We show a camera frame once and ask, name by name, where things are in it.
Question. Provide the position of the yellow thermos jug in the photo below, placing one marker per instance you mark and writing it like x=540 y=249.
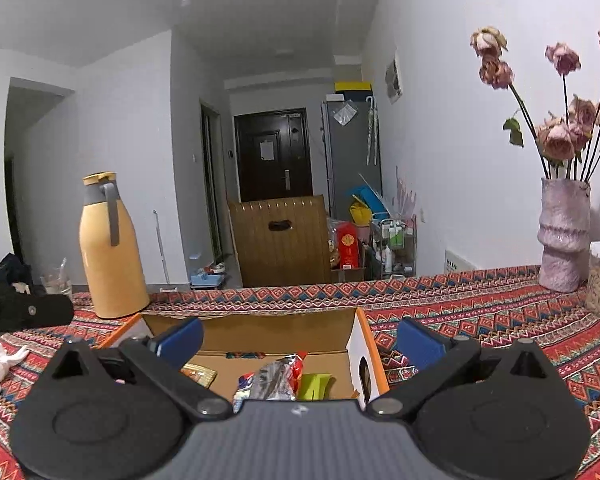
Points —
x=112 y=260

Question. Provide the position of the white folded umbrella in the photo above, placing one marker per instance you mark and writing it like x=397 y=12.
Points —
x=372 y=130

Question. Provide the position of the white wall heater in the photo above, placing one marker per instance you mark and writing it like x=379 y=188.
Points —
x=460 y=262

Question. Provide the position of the orange spicy stick packet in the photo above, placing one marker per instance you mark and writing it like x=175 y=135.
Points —
x=200 y=374

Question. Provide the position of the paper sheet on fridge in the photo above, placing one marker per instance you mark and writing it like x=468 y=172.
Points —
x=345 y=112

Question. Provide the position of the grey fridge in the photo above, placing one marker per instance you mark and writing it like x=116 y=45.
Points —
x=347 y=160

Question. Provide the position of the yellow bag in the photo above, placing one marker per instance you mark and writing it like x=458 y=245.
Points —
x=360 y=215

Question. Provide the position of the white blue snack packet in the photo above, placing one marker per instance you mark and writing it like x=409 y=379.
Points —
x=241 y=392

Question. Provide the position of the white wall panel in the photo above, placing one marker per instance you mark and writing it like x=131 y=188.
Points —
x=393 y=77

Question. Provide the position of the dried pink roses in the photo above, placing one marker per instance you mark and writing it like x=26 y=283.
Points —
x=560 y=140

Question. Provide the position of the metal trolley rack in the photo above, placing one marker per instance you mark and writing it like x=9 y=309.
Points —
x=395 y=250

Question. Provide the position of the red gift box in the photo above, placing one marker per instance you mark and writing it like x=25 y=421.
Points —
x=349 y=245

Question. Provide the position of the paper notice on door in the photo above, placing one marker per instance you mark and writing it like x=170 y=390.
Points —
x=266 y=150

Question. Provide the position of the pink wall decoration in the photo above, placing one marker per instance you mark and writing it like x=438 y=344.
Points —
x=406 y=192

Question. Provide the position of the pink textured vase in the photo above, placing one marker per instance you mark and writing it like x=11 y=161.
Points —
x=562 y=240

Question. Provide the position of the yellow-green snack packet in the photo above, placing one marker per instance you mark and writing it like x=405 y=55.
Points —
x=315 y=387

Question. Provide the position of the blue plastic dustpan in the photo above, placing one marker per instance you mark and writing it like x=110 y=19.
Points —
x=367 y=197

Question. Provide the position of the blue floor tray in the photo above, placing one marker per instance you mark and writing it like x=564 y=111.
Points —
x=207 y=277

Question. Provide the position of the glass cup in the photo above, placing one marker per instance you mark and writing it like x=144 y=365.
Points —
x=57 y=280

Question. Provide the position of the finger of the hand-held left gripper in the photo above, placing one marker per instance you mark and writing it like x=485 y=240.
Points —
x=30 y=312

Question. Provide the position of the orange cardboard box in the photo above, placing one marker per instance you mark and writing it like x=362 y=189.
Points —
x=280 y=330

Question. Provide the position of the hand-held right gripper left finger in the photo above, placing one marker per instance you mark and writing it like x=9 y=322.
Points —
x=180 y=340

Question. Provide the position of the red blue snack packet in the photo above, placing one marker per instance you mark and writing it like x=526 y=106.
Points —
x=280 y=375

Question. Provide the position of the red patterned tablecloth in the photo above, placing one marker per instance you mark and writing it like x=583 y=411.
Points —
x=480 y=305

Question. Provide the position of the yellow box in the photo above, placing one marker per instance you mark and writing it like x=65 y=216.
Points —
x=352 y=86

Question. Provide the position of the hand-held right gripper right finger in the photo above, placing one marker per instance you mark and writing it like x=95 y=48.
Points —
x=420 y=342

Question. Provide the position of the white pole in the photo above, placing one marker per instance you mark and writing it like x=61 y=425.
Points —
x=161 y=250

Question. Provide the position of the dark entrance door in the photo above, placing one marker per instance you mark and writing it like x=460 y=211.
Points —
x=275 y=180

